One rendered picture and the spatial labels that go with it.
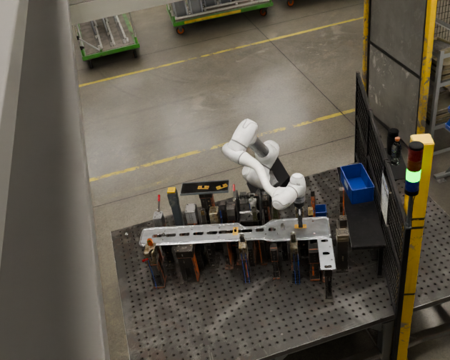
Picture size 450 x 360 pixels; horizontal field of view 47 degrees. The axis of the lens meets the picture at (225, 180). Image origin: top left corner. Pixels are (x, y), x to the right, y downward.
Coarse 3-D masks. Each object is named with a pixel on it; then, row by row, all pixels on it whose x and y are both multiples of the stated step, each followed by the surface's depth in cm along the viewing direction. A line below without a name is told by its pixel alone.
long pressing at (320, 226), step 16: (208, 224) 384; (224, 224) 382; (240, 224) 379; (272, 224) 375; (288, 224) 373; (320, 224) 369; (144, 240) 380; (160, 240) 378; (176, 240) 376; (192, 240) 373; (208, 240) 371; (224, 240) 369; (256, 240) 366; (272, 240) 363; (288, 240) 361; (304, 240) 360
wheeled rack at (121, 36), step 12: (84, 24) 1006; (96, 24) 986; (108, 24) 977; (120, 24) 968; (132, 24) 872; (84, 36) 951; (96, 36) 930; (108, 36) 933; (120, 36) 925; (132, 36) 920; (84, 48) 905; (96, 48) 876; (108, 48) 890; (120, 48) 886; (132, 48) 892; (84, 60) 879
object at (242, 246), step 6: (240, 246) 355; (246, 246) 361; (240, 252) 357; (246, 252) 358; (240, 258) 360; (246, 258) 360; (246, 264) 363; (246, 270) 369; (246, 276) 372; (252, 276) 378; (246, 282) 374; (252, 282) 374
